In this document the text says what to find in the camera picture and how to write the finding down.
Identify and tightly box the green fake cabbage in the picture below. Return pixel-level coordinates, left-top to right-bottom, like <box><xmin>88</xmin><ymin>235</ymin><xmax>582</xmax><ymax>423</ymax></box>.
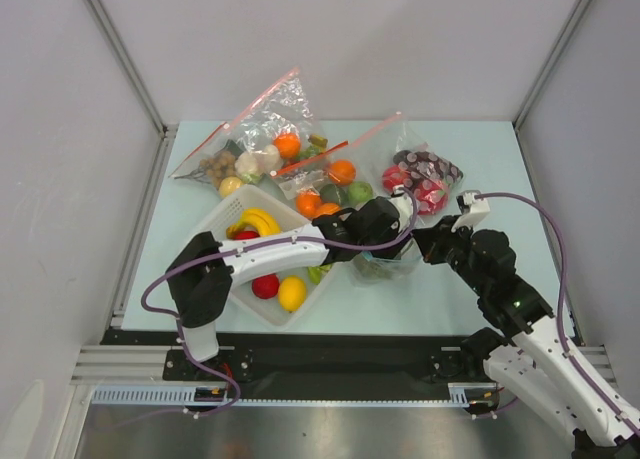
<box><xmin>347</xmin><ymin>181</ymin><xmax>374</xmax><ymax>206</ymax></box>

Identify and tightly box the white fake cauliflower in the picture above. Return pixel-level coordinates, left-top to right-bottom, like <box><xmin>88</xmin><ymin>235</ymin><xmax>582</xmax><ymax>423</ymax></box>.
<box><xmin>235</xmin><ymin>144</ymin><xmax>283</xmax><ymax>176</ymax></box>

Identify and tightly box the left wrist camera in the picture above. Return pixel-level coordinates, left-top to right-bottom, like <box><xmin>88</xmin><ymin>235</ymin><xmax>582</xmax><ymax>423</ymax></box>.
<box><xmin>389</xmin><ymin>185</ymin><xmax>418</xmax><ymax>232</ymax></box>

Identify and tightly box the dark green fake avocado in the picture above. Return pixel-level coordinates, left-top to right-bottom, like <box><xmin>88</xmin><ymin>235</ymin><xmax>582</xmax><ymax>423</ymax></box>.
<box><xmin>320</xmin><ymin>184</ymin><xmax>349</xmax><ymax>206</ymax></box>

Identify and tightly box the orange fake orange in bag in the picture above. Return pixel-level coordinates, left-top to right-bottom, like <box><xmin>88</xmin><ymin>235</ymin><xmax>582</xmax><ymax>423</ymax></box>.
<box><xmin>273</xmin><ymin>132</ymin><xmax>301</xmax><ymax>160</ymax></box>

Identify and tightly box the yellow fake banana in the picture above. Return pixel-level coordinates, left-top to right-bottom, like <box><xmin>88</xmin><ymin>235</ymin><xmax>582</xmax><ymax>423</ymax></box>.
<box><xmin>226</xmin><ymin>208</ymin><xmax>281</xmax><ymax>239</ymax></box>

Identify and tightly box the blue zip clear bag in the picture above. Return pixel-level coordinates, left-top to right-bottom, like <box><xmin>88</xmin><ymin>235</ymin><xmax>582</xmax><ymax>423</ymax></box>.
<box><xmin>347</xmin><ymin>207</ymin><xmax>420</xmax><ymax>285</ymax></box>

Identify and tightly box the yellow fake lemon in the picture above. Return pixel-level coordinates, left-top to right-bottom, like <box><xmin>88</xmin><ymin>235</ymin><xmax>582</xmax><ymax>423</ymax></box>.
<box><xmin>278</xmin><ymin>276</ymin><xmax>307</xmax><ymax>313</ymax></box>

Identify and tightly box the white slotted cable duct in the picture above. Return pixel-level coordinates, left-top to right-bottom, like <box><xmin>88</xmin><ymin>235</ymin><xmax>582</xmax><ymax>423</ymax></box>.
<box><xmin>91</xmin><ymin>383</ymin><xmax>504</xmax><ymax>408</ymax></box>

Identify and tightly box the yellow fake egg fruit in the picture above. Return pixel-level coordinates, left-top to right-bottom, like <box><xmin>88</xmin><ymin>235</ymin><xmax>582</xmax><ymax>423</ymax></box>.
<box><xmin>218</xmin><ymin>176</ymin><xmax>244</xmax><ymax>198</ymax></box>

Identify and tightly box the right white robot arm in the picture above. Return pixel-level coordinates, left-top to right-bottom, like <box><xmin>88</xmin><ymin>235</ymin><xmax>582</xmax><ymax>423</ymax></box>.
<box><xmin>412</xmin><ymin>216</ymin><xmax>639</xmax><ymax>458</ymax></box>

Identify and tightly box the large crinkled red zip bag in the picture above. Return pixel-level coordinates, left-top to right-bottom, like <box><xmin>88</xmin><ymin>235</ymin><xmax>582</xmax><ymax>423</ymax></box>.
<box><xmin>229</xmin><ymin>67</ymin><xmax>324</xmax><ymax>183</ymax></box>

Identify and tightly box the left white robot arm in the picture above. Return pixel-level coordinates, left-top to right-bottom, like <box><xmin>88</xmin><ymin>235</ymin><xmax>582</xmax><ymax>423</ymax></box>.
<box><xmin>166</xmin><ymin>193</ymin><xmax>417</xmax><ymax>379</ymax></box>

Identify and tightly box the orange fake tangerine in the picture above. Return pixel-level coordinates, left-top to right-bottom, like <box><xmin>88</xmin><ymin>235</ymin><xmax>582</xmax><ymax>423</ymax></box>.
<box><xmin>315</xmin><ymin>203</ymin><xmax>341</xmax><ymax>218</ymax></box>
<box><xmin>327</xmin><ymin>159</ymin><xmax>357</xmax><ymax>187</ymax></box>
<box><xmin>295</xmin><ymin>190</ymin><xmax>322</xmax><ymax>219</ymax></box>

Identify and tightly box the red spotted fake strawberry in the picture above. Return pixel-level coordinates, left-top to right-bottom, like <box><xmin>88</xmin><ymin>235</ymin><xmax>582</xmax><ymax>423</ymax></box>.
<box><xmin>381</xmin><ymin>165</ymin><xmax>413</xmax><ymax>193</ymax></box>

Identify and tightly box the red fake apple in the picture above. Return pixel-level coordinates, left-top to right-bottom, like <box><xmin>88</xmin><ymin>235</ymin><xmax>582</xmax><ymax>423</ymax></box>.
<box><xmin>233</xmin><ymin>230</ymin><xmax>260</xmax><ymax>241</ymax></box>

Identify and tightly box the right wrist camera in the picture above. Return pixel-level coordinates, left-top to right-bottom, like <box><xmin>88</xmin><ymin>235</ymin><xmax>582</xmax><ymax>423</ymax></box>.
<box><xmin>451</xmin><ymin>190</ymin><xmax>490</xmax><ymax>232</ymax></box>

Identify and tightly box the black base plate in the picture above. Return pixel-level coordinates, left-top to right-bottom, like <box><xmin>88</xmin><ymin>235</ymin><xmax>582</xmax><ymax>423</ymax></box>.
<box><xmin>101</xmin><ymin>330</ymin><xmax>515</xmax><ymax>409</ymax></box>

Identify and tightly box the red zip bag with oranges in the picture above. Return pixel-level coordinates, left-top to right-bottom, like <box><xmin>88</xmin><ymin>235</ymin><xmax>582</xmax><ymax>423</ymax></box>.
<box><xmin>271</xmin><ymin>142</ymin><xmax>374</xmax><ymax>210</ymax></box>

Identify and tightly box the small bag with brown grapes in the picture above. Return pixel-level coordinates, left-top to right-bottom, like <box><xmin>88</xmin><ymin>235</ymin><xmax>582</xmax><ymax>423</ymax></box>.
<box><xmin>170</xmin><ymin>122</ymin><xmax>245</xmax><ymax>190</ymax></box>

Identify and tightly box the red fake tomato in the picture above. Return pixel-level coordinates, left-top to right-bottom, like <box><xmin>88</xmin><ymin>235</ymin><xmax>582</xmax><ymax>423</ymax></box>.
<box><xmin>251</xmin><ymin>274</ymin><xmax>280</xmax><ymax>300</ymax></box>

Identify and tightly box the white plastic basket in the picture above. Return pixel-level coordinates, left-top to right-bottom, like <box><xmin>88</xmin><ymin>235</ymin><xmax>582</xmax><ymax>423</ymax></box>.
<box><xmin>190</xmin><ymin>185</ymin><xmax>342</xmax><ymax>331</ymax></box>

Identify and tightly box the red zip bag with strawberries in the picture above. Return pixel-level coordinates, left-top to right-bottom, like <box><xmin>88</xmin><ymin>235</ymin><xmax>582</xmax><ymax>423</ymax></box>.
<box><xmin>351</xmin><ymin>112</ymin><xmax>464</xmax><ymax>200</ymax></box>

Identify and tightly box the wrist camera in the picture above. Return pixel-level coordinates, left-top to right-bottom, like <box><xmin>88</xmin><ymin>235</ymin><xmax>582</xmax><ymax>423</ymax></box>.
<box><xmin>451</xmin><ymin>190</ymin><xmax>490</xmax><ymax>232</ymax></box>
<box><xmin>389</xmin><ymin>185</ymin><xmax>418</xmax><ymax>232</ymax></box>

